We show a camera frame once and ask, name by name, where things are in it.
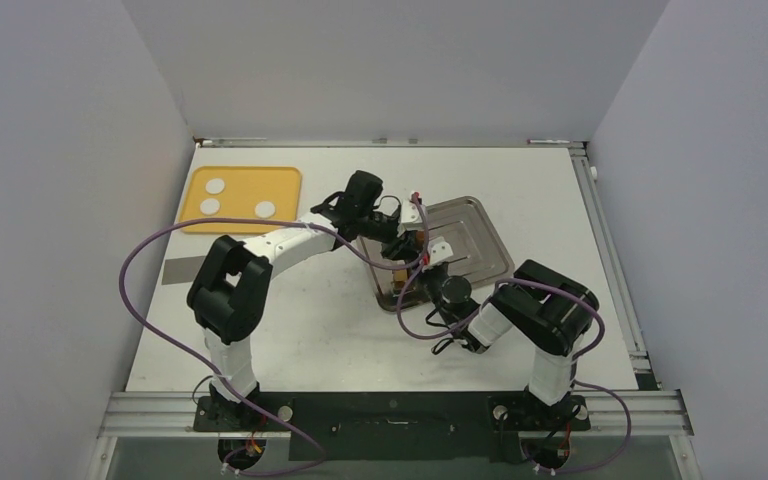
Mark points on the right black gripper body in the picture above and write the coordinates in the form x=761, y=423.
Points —
x=431, y=279

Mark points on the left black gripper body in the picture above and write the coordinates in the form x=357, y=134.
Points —
x=391, y=249

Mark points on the stainless steel tray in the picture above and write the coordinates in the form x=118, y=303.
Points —
x=480, y=255

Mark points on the wooden rolling pin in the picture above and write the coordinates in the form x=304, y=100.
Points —
x=398, y=279

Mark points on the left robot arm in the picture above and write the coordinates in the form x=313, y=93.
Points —
x=229, y=293

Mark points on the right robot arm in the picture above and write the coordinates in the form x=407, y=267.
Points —
x=557, y=314

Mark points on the white dough disc right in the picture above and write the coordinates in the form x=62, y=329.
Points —
x=265, y=210

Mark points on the white dough disc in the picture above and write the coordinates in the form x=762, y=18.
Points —
x=215, y=186
x=265, y=210
x=210, y=206

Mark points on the white dough disc lower left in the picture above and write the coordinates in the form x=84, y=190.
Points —
x=210, y=206

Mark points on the white dough disc upper left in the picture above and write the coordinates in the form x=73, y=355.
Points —
x=215, y=186

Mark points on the yellow plastic tray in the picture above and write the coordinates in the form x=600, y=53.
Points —
x=245, y=187

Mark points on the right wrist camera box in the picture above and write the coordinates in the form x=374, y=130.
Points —
x=439, y=251

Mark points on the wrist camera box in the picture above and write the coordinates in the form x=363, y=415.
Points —
x=439, y=251
x=411, y=216

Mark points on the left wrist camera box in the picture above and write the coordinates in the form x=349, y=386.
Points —
x=411, y=216

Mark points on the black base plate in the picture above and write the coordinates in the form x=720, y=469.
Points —
x=421, y=425

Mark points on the scraper with red handle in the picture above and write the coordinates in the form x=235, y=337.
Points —
x=180, y=270

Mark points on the aluminium frame rail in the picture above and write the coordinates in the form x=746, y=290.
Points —
x=620, y=294

